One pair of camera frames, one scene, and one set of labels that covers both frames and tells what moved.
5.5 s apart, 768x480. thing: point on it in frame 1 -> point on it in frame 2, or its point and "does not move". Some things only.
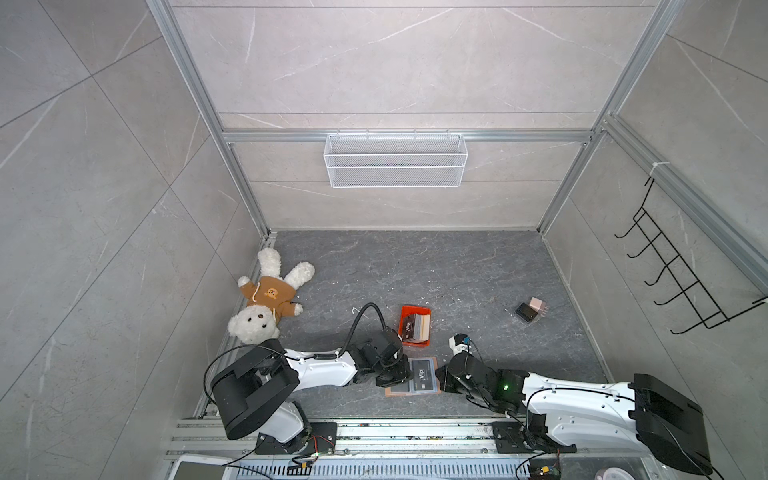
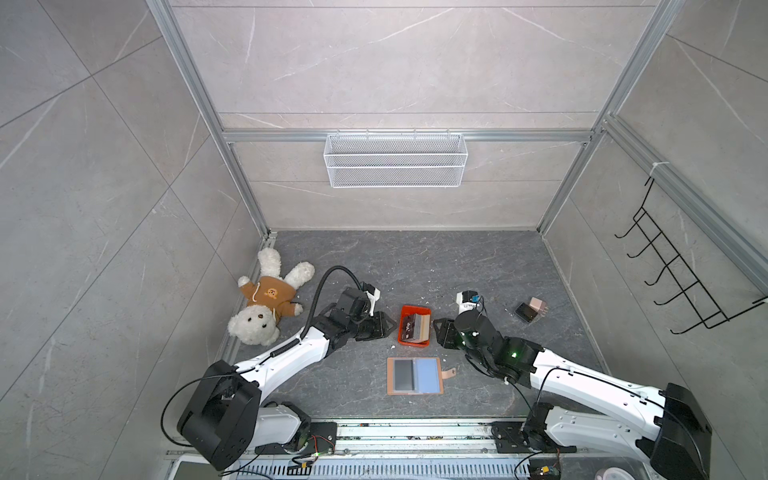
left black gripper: x=407 y=373 -> x=383 y=325
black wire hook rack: x=711 y=315 does not move
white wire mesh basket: x=396 y=161 does not move
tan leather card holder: x=424 y=381 does not move
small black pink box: x=529 y=311 does not move
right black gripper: x=445 y=380 -> x=447 y=331
